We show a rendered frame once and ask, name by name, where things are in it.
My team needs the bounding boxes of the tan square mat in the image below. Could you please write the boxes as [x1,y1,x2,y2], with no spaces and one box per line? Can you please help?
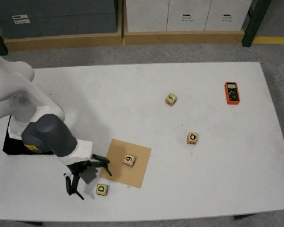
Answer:
[99,138,151,188]

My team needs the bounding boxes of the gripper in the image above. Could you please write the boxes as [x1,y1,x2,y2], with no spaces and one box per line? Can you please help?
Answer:
[63,153,112,200]

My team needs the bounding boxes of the orange digital multimeter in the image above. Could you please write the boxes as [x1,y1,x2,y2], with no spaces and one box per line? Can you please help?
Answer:
[224,82,240,105]

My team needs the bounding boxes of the wooden letter block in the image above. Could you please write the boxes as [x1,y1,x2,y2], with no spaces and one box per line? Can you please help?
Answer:
[165,93,177,107]
[187,132,198,145]
[96,184,108,196]

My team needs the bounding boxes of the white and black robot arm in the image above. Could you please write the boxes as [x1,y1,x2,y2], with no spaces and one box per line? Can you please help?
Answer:
[0,57,94,165]

